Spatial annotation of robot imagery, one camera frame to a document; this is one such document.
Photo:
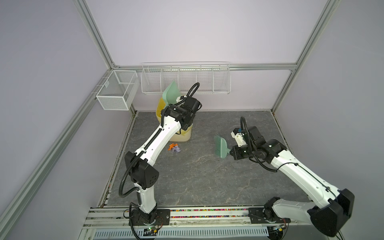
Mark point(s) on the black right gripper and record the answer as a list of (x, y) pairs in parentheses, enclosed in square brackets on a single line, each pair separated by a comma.
[(234, 151)]

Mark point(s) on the green hand brush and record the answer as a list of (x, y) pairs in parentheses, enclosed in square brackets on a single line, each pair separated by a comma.
[(221, 147)]

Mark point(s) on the green plastic dustpan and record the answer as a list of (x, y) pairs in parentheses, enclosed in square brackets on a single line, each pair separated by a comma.
[(171, 93)]

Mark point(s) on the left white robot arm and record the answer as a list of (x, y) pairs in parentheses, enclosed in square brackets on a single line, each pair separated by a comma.
[(140, 175)]

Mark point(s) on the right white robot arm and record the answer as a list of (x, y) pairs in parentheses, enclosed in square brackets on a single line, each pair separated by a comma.
[(328, 208)]

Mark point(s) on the purple paper scrap near bin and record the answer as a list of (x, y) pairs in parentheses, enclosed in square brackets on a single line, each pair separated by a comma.
[(176, 149)]

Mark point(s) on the orange paper scrap near bin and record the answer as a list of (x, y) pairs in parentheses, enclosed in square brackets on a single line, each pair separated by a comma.
[(171, 146)]

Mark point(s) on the small white mesh basket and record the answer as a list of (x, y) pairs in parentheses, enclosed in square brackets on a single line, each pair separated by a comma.
[(118, 91)]

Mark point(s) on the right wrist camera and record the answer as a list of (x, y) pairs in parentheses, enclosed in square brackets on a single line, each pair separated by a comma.
[(242, 137)]

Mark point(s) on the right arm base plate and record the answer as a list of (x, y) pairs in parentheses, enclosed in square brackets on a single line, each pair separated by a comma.
[(260, 215)]

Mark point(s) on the aluminium front rail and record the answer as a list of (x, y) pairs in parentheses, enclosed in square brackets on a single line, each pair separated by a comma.
[(179, 217)]

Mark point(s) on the long white wire basket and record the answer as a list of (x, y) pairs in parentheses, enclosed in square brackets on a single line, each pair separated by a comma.
[(214, 77)]

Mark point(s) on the white vented cable duct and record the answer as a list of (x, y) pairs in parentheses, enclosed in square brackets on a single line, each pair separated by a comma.
[(185, 233)]

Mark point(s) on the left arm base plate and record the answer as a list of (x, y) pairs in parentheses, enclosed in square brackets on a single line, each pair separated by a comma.
[(155, 217)]

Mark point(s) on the aluminium corner frame post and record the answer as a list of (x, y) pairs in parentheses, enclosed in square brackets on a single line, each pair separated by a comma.
[(304, 23)]

